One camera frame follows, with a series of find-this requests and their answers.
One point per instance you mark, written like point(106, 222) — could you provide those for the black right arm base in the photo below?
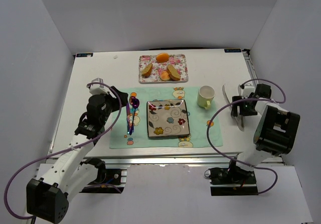
point(222, 183)

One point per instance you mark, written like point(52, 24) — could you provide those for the blue label sticker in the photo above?
point(80, 55)
point(233, 50)

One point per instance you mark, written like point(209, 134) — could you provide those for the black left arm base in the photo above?
point(108, 180)

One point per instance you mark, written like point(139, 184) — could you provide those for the floral serving tray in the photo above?
point(178, 61)

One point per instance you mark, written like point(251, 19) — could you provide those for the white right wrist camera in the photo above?
point(246, 90)

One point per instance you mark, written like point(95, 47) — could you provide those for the orange round bun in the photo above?
point(164, 76)
point(162, 57)

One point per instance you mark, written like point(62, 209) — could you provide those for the purple iridescent spoon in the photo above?
point(135, 104)

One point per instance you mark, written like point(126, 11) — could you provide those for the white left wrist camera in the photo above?
point(96, 86)

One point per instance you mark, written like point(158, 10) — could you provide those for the orange round bun top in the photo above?
point(162, 57)

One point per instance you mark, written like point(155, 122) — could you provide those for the orange round bun bottom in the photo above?
point(164, 76)

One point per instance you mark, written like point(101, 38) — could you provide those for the aluminium table edge rail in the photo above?
point(255, 83)

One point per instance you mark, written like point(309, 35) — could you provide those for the mint green cartoon placemat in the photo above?
point(199, 121)

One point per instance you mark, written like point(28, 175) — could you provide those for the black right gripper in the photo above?
point(239, 106)

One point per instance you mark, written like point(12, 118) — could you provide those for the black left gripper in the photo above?
point(120, 98)

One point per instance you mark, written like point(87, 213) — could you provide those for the sliced bread piece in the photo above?
point(146, 72)
point(173, 73)

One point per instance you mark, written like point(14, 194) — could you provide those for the purple iridescent knife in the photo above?
point(128, 118)

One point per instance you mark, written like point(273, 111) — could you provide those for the blue label sticker left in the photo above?
point(80, 55)

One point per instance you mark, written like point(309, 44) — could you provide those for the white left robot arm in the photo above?
point(49, 196)

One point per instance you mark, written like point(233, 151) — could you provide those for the blue label sticker right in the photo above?
point(233, 50)

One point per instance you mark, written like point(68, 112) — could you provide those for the square floral ceramic plate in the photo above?
point(167, 118)

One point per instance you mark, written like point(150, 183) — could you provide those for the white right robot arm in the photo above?
point(275, 133)

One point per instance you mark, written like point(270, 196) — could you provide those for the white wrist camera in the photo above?
point(96, 86)
point(246, 90)

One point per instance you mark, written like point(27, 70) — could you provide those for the pale yellow mug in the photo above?
point(205, 97)

